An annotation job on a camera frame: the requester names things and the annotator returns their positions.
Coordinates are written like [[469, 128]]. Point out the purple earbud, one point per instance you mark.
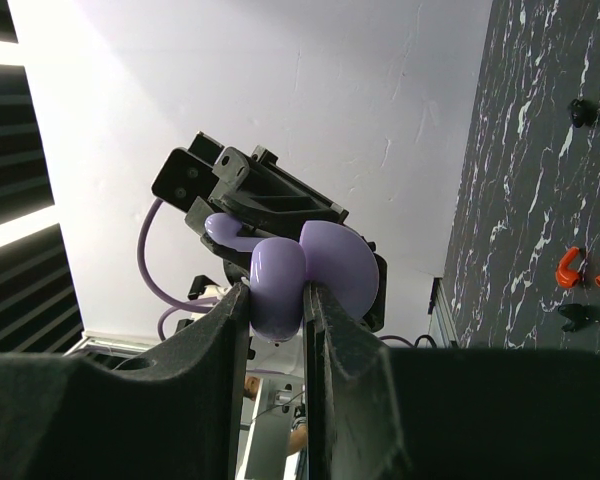
[[224, 230]]

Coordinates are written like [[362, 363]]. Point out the black earbud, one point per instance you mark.
[[575, 315], [582, 113]]

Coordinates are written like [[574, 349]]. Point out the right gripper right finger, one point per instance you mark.
[[381, 412]]

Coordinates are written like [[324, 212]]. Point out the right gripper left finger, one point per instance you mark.
[[172, 412]]

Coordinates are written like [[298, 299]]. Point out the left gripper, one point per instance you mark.
[[269, 202]]

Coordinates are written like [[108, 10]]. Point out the purple earbud case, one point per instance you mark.
[[330, 254]]

